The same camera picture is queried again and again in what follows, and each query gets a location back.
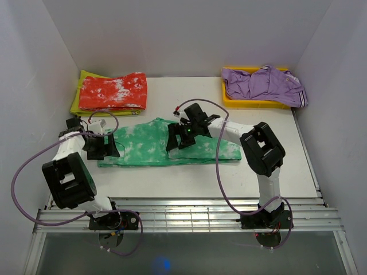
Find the red tie-dye folded trousers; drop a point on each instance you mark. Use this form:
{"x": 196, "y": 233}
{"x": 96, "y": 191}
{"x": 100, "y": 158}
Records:
{"x": 119, "y": 93}

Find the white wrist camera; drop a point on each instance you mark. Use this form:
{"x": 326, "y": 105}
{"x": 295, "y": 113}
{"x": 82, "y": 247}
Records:
{"x": 97, "y": 127}
{"x": 180, "y": 115}

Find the yellow folded trousers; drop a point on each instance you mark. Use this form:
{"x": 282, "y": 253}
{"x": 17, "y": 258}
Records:
{"x": 75, "y": 110}

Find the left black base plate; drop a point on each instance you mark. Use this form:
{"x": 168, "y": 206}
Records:
{"x": 126, "y": 220}

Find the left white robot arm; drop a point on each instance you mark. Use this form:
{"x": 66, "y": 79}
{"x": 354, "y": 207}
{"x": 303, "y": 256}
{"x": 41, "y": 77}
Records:
{"x": 70, "y": 183}

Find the green tie-dye trousers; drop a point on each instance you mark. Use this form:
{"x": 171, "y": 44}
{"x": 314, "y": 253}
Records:
{"x": 149, "y": 145}

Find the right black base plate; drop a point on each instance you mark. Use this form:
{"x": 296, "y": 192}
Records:
{"x": 264, "y": 220}

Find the yellow plastic tray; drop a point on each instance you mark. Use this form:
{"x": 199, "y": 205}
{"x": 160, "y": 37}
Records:
{"x": 228, "y": 102}

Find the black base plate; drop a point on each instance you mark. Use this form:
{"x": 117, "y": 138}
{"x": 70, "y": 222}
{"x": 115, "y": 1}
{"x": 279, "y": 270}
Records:
{"x": 264, "y": 220}
{"x": 126, "y": 220}

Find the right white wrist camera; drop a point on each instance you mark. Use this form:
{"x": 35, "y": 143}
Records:
{"x": 180, "y": 115}

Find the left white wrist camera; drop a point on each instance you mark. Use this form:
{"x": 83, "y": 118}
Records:
{"x": 97, "y": 127}

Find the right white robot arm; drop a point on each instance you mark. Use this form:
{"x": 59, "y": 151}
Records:
{"x": 262, "y": 149}

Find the purple trousers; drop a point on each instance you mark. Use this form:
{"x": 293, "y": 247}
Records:
{"x": 267, "y": 83}

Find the aluminium rail frame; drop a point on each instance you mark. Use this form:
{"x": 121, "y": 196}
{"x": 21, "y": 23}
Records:
{"x": 195, "y": 215}

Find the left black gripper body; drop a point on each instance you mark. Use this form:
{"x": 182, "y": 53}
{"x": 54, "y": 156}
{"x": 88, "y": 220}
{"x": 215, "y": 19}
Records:
{"x": 96, "y": 147}

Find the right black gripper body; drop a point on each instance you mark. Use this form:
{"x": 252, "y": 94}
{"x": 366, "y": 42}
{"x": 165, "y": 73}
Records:
{"x": 187, "y": 133}

